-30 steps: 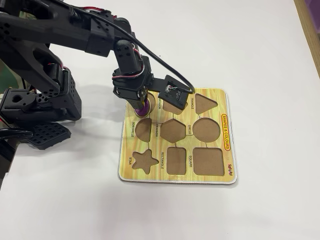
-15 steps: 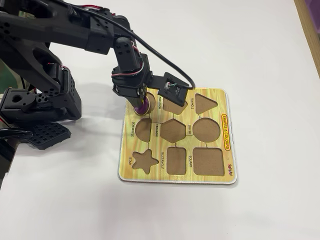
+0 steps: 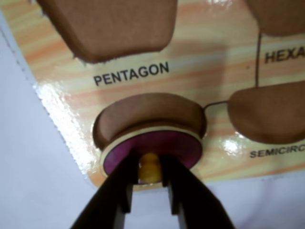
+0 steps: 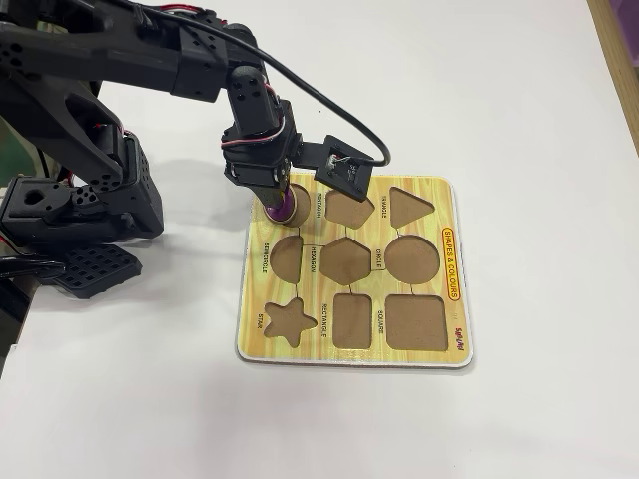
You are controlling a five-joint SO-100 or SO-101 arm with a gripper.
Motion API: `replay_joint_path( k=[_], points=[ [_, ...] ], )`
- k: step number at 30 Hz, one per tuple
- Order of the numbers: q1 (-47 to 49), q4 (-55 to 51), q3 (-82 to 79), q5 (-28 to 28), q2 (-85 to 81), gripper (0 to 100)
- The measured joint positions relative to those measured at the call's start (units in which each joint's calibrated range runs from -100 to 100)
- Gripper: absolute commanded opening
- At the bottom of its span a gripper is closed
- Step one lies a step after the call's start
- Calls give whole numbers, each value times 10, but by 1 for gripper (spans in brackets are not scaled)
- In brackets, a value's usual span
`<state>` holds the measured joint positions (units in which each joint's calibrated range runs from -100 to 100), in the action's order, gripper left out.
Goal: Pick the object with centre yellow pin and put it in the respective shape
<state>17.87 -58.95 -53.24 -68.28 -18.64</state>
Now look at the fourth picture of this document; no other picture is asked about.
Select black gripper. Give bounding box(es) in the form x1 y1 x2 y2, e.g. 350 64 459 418
221 97 307 210

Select purple oval piece yellow pin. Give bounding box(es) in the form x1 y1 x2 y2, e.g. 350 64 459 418
263 183 312 226

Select wooden shape puzzle board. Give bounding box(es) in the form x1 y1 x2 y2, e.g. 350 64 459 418
234 171 475 371

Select red white wrist servo wire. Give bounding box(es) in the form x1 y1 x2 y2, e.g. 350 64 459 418
220 85 294 150

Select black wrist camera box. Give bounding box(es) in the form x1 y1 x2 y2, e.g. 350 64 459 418
293 134 376 204

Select black camera cable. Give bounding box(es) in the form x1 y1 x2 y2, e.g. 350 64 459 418
129 0 392 169

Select black grid base plate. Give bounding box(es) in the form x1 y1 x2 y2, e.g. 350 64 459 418
39 242 145 300

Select red white base servo wires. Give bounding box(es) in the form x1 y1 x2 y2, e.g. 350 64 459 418
54 167 86 189

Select black glossy clamp handle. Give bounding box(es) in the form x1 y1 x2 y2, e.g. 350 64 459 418
0 254 66 281

